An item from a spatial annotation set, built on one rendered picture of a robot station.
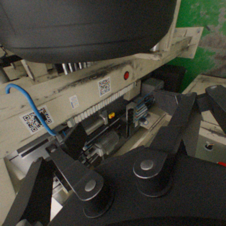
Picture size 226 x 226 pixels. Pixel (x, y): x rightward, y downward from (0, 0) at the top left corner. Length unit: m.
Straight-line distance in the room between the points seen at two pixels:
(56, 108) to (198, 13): 1.46
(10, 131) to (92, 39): 0.33
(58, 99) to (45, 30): 0.21
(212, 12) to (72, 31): 1.40
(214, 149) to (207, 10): 1.20
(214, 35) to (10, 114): 1.57
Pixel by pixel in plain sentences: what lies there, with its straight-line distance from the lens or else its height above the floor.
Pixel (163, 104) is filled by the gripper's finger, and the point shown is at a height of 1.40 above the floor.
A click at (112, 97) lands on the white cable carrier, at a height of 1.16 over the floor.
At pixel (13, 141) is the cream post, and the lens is 0.46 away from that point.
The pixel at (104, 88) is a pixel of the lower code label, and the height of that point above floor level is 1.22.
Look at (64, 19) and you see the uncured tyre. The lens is 0.29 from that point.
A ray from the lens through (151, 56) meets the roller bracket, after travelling 0.69.
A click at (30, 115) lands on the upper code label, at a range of 0.43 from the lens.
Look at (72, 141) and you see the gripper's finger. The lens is 0.16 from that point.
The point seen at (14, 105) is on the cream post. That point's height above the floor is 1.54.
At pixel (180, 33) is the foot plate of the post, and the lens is 1.62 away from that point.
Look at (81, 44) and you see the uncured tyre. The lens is 0.29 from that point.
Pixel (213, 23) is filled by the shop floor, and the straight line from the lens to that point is 1.57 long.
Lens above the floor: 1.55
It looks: 34 degrees down
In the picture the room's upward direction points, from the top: 125 degrees counter-clockwise
